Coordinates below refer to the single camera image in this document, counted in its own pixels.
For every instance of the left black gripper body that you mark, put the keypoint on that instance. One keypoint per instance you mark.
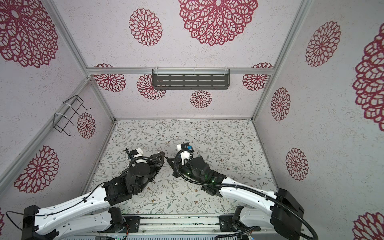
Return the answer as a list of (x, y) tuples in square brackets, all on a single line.
[(155, 166)]

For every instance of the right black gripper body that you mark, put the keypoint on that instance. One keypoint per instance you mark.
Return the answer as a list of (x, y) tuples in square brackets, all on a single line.
[(183, 170)]

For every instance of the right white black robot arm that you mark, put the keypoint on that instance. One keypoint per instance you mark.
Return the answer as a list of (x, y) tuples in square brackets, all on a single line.
[(262, 209)]

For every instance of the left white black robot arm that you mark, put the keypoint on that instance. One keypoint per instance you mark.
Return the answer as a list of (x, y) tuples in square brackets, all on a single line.
[(96, 211)]

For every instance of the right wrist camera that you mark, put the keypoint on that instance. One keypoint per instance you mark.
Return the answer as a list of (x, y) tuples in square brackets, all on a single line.
[(186, 152)]

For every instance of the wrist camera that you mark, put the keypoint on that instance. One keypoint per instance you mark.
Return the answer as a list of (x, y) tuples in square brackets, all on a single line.
[(186, 152), (134, 153)]

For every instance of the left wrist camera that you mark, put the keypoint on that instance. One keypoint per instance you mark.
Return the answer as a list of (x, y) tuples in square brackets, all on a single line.
[(134, 153)]

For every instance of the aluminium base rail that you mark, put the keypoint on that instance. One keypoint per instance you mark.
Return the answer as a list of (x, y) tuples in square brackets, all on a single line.
[(151, 224)]

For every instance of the dark metal wall shelf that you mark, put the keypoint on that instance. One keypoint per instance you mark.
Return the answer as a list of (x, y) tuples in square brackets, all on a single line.
[(168, 80)]

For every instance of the black wire wall basket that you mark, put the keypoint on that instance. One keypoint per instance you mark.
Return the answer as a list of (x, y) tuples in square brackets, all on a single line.
[(72, 107)]

